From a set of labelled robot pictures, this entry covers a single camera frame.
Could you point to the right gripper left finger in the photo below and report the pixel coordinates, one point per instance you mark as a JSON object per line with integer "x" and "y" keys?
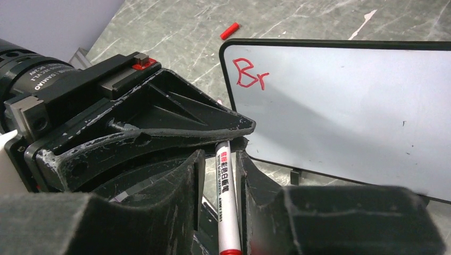
{"x": 160, "y": 218}

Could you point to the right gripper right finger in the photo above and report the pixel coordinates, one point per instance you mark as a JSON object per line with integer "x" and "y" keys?
{"x": 353, "y": 219}

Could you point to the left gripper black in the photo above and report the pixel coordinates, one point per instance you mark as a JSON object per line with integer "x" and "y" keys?
{"x": 105, "y": 120}

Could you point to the red whiteboard marker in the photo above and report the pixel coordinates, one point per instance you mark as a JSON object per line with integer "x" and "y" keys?
{"x": 228, "y": 225}

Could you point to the red marker cap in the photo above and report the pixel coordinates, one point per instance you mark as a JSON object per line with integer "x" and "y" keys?
{"x": 230, "y": 31}

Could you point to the whiteboard with black frame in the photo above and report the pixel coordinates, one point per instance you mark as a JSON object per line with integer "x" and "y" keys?
{"x": 372, "y": 112}

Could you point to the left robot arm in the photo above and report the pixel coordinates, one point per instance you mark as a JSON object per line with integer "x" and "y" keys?
{"x": 64, "y": 129}

